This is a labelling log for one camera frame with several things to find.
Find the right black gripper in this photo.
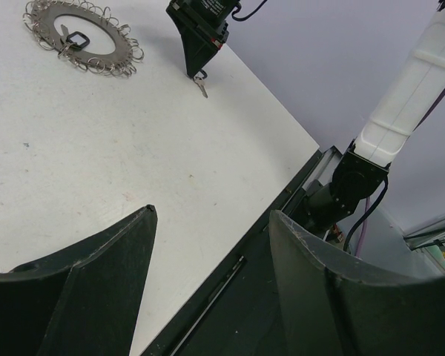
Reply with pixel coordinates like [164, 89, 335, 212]
[166, 0, 240, 78]

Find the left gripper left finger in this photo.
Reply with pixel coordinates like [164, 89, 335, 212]
[0, 205, 157, 355]

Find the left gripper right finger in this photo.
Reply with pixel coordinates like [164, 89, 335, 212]
[269, 211, 445, 355]

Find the black tag key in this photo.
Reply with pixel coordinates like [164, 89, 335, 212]
[61, 24, 90, 51]
[193, 70, 208, 99]

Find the metal key organizer disc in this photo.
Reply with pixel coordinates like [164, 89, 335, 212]
[22, 1, 145, 78]

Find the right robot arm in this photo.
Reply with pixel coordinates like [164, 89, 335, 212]
[166, 1, 445, 234]

